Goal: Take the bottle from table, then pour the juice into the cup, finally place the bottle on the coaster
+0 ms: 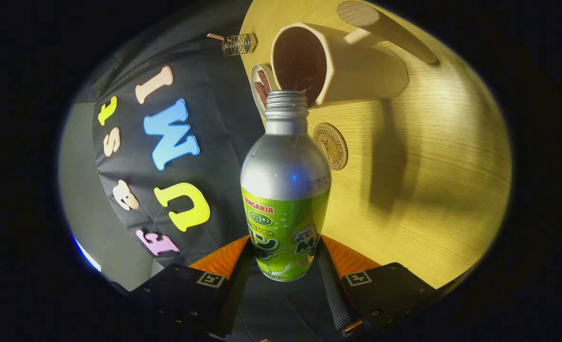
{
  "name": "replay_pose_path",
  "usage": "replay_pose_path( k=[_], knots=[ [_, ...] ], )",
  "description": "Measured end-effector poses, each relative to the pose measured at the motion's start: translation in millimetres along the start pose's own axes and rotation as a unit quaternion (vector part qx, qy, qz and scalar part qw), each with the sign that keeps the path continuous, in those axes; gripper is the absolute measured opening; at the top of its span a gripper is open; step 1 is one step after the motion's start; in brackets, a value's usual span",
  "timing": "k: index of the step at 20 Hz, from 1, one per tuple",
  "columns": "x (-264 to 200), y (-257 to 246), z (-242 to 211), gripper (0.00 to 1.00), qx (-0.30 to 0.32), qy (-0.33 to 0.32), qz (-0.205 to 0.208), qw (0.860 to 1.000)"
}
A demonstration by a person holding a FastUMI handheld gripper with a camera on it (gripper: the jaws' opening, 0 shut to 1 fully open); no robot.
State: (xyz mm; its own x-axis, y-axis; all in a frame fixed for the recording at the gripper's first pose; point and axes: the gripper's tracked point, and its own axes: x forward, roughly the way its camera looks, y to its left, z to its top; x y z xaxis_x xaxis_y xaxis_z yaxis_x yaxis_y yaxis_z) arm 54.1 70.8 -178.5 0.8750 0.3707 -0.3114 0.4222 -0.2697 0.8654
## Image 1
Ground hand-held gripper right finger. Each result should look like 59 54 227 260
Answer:
317 235 457 338

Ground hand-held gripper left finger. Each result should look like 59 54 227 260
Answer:
112 236 255 339

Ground silver green label juice bottle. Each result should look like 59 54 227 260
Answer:
240 90 332 282

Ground round cork coaster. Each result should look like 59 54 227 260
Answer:
313 123 349 171

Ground cream cup with wooden handle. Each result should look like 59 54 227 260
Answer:
271 1 439 109

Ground wooden table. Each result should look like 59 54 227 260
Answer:
239 0 513 289

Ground black backdrop cloth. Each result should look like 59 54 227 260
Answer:
79 5 338 342

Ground white oval plate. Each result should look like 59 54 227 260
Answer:
250 64 275 117

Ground wire mesh holder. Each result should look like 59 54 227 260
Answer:
222 32 259 57

